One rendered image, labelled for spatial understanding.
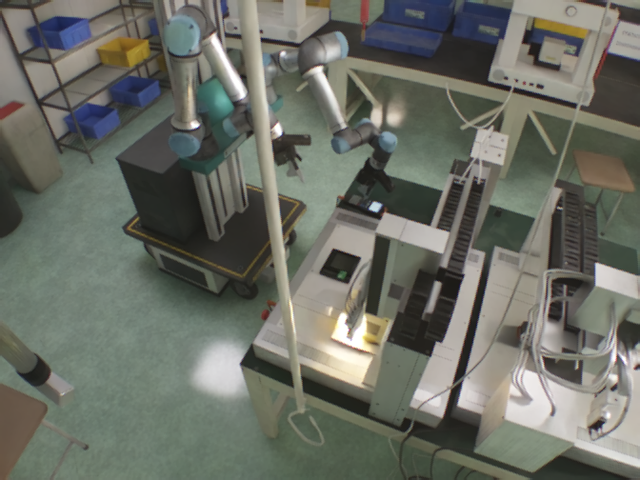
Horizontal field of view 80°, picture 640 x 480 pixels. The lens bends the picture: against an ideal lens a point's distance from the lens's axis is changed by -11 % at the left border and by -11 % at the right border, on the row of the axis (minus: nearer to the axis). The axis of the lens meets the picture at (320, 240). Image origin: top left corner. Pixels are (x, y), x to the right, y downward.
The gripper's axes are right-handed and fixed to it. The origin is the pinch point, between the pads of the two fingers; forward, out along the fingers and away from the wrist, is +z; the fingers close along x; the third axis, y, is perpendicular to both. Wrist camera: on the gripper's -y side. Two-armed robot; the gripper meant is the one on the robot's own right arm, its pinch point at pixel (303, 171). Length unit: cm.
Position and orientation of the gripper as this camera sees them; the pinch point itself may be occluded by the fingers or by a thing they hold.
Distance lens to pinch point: 176.7
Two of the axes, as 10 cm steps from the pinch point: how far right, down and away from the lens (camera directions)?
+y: -9.0, 3.6, 2.2
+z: 4.2, 6.3, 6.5
